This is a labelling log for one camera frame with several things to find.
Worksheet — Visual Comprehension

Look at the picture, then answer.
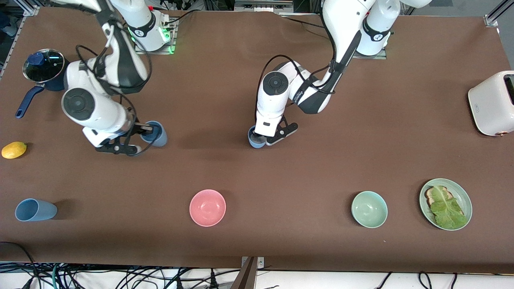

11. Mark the black floor cable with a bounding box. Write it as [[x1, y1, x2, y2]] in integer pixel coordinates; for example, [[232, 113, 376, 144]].
[[0, 241, 39, 289]]

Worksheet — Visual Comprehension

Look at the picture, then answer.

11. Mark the dark blue saucepan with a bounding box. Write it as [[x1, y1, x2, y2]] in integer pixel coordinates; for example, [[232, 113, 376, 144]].
[[15, 49, 77, 119]]

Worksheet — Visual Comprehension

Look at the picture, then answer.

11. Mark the pink bowl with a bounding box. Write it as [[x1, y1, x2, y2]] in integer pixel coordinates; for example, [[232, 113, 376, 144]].
[[189, 189, 226, 227]]

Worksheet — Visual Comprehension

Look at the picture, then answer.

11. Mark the pale green bowl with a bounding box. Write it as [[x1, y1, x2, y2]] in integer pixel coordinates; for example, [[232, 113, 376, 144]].
[[351, 191, 388, 229]]

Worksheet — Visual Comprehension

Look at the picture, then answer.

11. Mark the dark metal strut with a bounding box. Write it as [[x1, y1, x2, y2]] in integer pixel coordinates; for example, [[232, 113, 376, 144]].
[[230, 257, 257, 289]]

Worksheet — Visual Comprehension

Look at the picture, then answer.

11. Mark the blue cup with paper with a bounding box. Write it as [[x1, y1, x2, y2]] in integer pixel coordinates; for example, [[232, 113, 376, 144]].
[[248, 125, 267, 149]]

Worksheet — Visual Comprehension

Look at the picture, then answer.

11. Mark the pale green plate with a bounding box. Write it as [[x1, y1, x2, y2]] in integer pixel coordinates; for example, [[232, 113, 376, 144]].
[[419, 178, 473, 231]]

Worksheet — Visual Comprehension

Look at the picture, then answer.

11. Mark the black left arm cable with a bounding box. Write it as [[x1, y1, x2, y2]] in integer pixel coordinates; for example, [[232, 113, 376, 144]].
[[257, 55, 337, 121]]

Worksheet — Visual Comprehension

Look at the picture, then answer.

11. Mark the white toaster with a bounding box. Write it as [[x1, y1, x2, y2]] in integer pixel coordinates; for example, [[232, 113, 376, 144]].
[[468, 71, 514, 137]]

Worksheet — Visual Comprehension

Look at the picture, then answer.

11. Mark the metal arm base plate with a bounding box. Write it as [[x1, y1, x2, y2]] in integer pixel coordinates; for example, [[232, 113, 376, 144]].
[[135, 24, 177, 55], [353, 47, 387, 60]]

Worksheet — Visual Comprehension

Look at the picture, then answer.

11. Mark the blue plastic cup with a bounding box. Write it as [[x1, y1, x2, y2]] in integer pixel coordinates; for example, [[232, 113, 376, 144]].
[[141, 120, 167, 147], [15, 199, 58, 222]]

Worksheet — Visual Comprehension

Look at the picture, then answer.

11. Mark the yellow lemon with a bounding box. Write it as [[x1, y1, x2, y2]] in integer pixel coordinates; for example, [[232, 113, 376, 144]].
[[1, 141, 27, 159]]

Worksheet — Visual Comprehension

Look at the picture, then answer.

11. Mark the black table cable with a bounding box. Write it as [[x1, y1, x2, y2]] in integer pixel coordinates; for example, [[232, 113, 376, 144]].
[[281, 16, 326, 29], [163, 10, 197, 26]]

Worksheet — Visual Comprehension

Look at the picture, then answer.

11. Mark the glass lid with blue knob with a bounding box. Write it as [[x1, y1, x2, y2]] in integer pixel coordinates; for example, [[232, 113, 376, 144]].
[[23, 49, 65, 83]]

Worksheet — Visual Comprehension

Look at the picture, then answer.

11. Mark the grey power strip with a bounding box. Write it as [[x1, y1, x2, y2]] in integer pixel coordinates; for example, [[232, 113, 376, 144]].
[[234, 0, 294, 12]]

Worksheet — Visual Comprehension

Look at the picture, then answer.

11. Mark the toast slice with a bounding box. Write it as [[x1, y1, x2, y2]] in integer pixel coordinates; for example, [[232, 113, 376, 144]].
[[425, 185, 454, 209]]

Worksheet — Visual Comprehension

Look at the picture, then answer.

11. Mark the green lettuce leaf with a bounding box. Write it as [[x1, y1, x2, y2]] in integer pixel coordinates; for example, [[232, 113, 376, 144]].
[[430, 187, 468, 229]]

